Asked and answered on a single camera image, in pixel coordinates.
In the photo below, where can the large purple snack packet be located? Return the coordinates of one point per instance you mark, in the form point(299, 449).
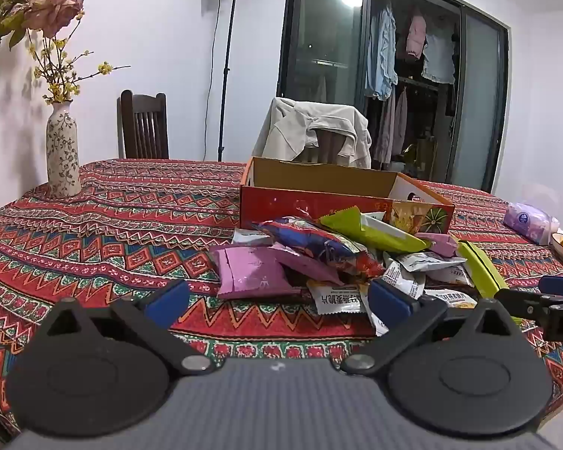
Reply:
point(253, 272)

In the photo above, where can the small pink snack packet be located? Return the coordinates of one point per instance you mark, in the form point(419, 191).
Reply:
point(438, 243)

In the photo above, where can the dark wooden chair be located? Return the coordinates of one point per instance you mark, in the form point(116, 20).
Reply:
point(143, 102)

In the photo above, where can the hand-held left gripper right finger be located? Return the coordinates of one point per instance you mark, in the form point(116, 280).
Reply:
point(389, 302)

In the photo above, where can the beige jacket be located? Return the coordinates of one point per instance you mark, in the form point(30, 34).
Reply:
point(291, 126)

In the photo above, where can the floral ceramic vase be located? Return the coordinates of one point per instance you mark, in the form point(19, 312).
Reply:
point(63, 159)

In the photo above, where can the pink rose bouquet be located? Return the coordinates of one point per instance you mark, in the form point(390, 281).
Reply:
point(51, 7)

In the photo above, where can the hanging white top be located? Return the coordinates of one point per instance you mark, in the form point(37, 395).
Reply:
point(438, 61)

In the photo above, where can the purple tissue pack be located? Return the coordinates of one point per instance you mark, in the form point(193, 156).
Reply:
point(528, 222)

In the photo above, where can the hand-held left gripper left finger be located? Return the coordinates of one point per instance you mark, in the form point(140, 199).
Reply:
point(166, 300)

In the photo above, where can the black framed sliding glass door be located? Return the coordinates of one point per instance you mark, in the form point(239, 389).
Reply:
point(323, 33)

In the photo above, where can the long green snack packet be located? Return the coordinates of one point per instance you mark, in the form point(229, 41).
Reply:
point(481, 269)

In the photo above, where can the hanging pink garment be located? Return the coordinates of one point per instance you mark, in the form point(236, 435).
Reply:
point(416, 37)

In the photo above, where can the yellow flower branches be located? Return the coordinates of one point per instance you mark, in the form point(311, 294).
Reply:
point(56, 91)

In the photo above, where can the lime green snack packet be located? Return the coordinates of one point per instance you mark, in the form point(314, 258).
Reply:
point(380, 236)

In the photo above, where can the wooden chair under jacket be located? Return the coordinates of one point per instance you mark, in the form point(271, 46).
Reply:
point(328, 143)

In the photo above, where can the red cardboard box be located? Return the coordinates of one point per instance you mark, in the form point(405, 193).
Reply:
point(272, 201)

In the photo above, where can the hanging blue denim shirt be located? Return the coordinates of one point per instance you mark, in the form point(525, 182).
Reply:
point(380, 56)

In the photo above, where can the hanging mauve garment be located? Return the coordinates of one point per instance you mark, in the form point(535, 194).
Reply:
point(401, 122)
point(384, 126)

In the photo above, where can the dark blue red snack packet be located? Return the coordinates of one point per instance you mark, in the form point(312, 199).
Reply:
point(309, 239)

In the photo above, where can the small purple snack packet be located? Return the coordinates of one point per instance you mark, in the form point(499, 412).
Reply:
point(309, 269)

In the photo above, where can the pile of white snack packets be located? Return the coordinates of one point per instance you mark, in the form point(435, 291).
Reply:
point(401, 279)

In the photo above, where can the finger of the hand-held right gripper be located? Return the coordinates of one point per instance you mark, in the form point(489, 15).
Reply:
point(516, 302)
point(560, 285)

